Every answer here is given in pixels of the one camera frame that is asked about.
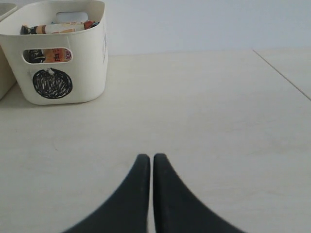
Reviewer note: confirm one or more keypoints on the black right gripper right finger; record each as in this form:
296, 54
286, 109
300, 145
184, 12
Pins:
177, 209

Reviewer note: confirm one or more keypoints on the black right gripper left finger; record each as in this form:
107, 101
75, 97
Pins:
126, 210

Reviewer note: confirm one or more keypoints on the orange instant noodle bag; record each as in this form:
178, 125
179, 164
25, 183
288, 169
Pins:
54, 55

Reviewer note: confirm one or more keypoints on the right cream plastic bin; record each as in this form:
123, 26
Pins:
79, 80

